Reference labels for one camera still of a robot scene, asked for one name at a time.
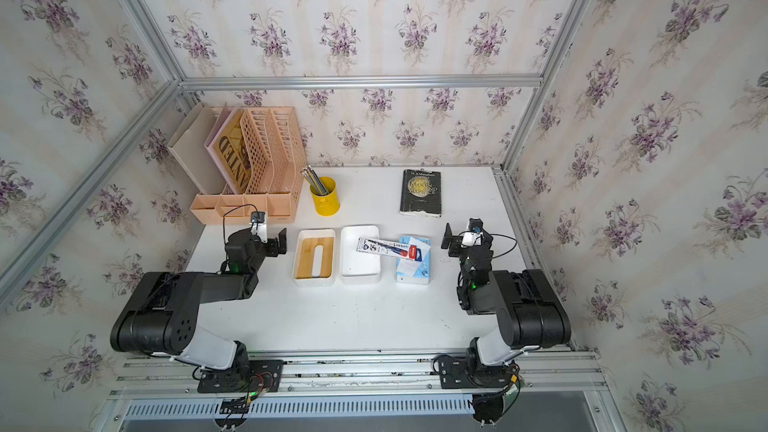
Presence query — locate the white bamboo tissue box lid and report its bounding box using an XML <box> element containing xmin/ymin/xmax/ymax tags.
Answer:
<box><xmin>292</xmin><ymin>229</ymin><xmax>337</xmax><ymax>287</ymax></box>

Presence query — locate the blue tissue paper pack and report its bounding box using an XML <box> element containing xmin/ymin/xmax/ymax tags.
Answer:
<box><xmin>395</xmin><ymin>236</ymin><xmax>431</xmax><ymax>286</ymax></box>

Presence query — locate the toothpaste tube box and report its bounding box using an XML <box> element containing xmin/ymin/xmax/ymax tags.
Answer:
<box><xmin>356</xmin><ymin>237</ymin><xmax>431</xmax><ymax>262</ymax></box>

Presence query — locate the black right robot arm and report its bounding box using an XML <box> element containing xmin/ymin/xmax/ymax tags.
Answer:
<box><xmin>441</xmin><ymin>219</ymin><xmax>572</xmax><ymax>368</ymax></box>

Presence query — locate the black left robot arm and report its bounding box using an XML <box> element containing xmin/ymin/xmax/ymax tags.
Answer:
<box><xmin>110</xmin><ymin>229</ymin><xmax>287</xmax><ymax>371</ymax></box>

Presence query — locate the white tissue box base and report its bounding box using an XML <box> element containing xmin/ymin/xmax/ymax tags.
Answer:
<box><xmin>339</xmin><ymin>225</ymin><xmax>381</xmax><ymax>285</ymax></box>

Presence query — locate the yellow pen cup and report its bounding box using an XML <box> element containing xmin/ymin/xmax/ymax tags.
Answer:
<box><xmin>310</xmin><ymin>177</ymin><xmax>340</xmax><ymax>217</ymax></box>

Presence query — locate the pink desk file organizer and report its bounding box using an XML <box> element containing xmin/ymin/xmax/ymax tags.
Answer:
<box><xmin>190</xmin><ymin>107</ymin><xmax>307</xmax><ymax>225</ymax></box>

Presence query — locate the brown book in organizer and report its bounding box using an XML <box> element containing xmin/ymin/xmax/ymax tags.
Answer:
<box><xmin>211</xmin><ymin>108</ymin><xmax>252</xmax><ymax>194</ymax></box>

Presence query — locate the beige folder in organizer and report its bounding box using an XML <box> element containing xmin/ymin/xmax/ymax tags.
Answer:
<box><xmin>168</xmin><ymin>103</ymin><xmax>225</xmax><ymax>195</ymax></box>

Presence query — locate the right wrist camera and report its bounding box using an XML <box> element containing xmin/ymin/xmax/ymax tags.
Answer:
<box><xmin>460</xmin><ymin>218</ymin><xmax>485</xmax><ymax>247</ymax></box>

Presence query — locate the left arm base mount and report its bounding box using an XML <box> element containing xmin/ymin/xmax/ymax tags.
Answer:
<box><xmin>197</xmin><ymin>360</ymin><xmax>285</xmax><ymax>394</ymax></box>

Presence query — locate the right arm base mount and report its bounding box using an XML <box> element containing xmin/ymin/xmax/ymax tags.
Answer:
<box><xmin>431</xmin><ymin>354</ymin><xmax>519</xmax><ymax>389</ymax></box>

